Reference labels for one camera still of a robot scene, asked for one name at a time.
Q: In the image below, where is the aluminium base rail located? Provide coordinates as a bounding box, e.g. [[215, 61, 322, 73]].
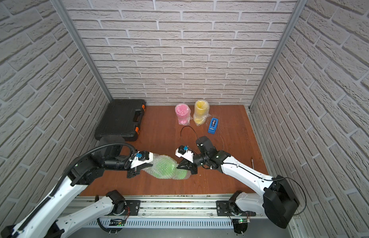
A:
[[46, 194, 307, 238]]

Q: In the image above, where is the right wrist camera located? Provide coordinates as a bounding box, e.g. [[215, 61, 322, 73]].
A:
[[175, 145, 194, 163]]

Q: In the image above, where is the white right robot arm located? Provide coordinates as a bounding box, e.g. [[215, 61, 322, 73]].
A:
[[176, 136, 299, 229]]

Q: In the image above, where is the blue tape dispenser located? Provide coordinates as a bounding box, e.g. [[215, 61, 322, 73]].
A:
[[208, 118, 219, 134]]

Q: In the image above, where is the aluminium corner post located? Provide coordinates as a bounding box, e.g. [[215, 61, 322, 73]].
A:
[[51, 0, 113, 102], [249, 0, 307, 112]]

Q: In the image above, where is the black plastic tool case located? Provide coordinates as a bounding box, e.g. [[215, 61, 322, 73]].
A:
[[94, 99, 146, 141]]

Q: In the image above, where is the left aluminium corner post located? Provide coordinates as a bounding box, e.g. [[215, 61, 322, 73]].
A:
[[51, 0, 113, 102]]

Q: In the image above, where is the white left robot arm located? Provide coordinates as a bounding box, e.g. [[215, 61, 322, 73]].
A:
[[1, 142, 154, 238]]

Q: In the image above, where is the green plastic wine glass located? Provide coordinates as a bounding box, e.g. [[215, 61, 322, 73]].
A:
[[151, 155, 188, 180]]

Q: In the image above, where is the right aluminium corner post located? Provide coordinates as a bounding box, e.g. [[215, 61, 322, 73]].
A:
[[249, 0, 307, 112]]

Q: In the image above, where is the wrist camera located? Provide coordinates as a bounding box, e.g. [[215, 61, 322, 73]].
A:
[[130, 151, 154, 169], [175, 145, 194, 163]]

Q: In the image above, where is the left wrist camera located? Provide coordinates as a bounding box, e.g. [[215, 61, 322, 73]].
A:
[[130, 151, 154, 169]]

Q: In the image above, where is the yellow plastic wine glass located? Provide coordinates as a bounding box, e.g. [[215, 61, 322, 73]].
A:
[[193, 100, 209, 125]]

